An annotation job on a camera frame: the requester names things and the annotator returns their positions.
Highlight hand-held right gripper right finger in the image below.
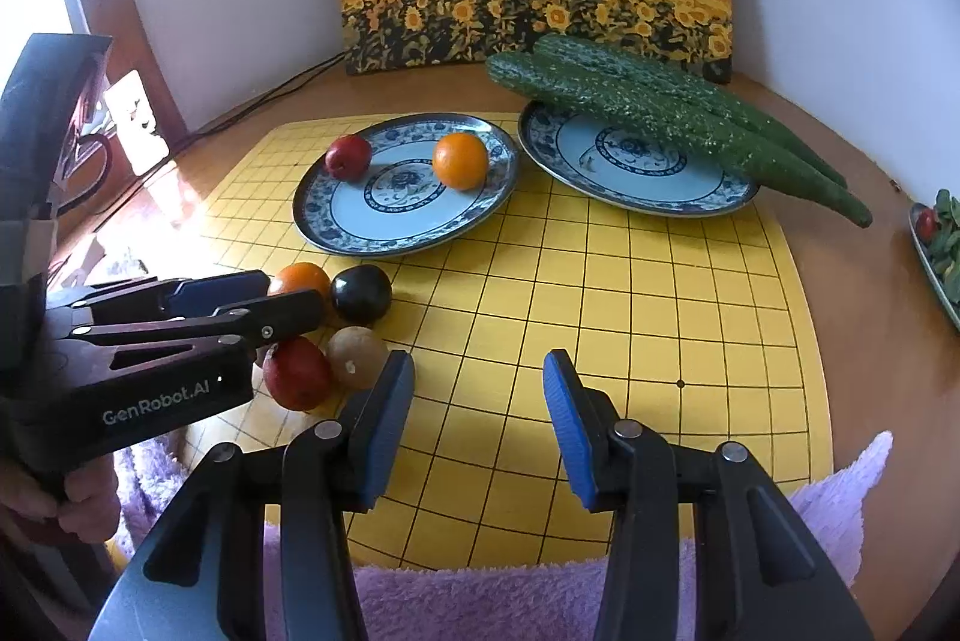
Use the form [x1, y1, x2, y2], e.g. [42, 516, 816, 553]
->
[542, 348, 875, 641]

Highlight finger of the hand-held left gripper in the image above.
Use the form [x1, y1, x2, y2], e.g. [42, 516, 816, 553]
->
[49, 270, 272, 324]
[71, 288, 328, 351]

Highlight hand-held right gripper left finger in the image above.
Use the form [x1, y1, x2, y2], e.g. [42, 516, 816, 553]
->
[88, 348, 417, 641]

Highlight orange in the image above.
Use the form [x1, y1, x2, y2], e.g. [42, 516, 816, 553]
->
[432, 132, 491, 192]
[268, 262, 332, 314]

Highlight large red apple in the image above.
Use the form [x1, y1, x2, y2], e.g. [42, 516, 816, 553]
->
[262, 335, 335, 413]

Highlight blue patterned porcelain plate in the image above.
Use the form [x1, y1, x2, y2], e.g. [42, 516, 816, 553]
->
[292, 114, 521, 258]
[517, 100, 762, 220]

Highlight person's left hand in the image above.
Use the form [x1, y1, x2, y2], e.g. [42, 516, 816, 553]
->
[0, 457, 125, 546]

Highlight brown round fruit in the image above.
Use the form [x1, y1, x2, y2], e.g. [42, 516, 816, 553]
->
[325, 326, 390, 392]

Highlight dark purple plum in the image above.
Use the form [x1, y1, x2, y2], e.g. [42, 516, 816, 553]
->
[331, 264, 394, 326]

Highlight yellow grid board mat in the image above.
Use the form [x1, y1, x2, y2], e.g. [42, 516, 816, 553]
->
[112, 112, 835, 571]

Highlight small red apple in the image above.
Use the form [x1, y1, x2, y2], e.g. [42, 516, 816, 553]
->
[325, 135, 374, 183]

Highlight purple fluffy towel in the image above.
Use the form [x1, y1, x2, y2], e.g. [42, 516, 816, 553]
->
[112, 431, 895, 641]

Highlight white power strip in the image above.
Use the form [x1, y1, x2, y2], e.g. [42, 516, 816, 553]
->
[103, 70, 170, 178]

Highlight green cucumber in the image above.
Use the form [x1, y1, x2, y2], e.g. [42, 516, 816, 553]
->
[486, 52, 874, 229]
[533, 34, 849, 189]

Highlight plate of green leaves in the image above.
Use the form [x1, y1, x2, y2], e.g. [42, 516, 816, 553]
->
[909, 189, 960, 333]

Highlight black cable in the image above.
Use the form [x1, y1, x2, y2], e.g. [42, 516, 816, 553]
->
[174, 52, 347, 146]

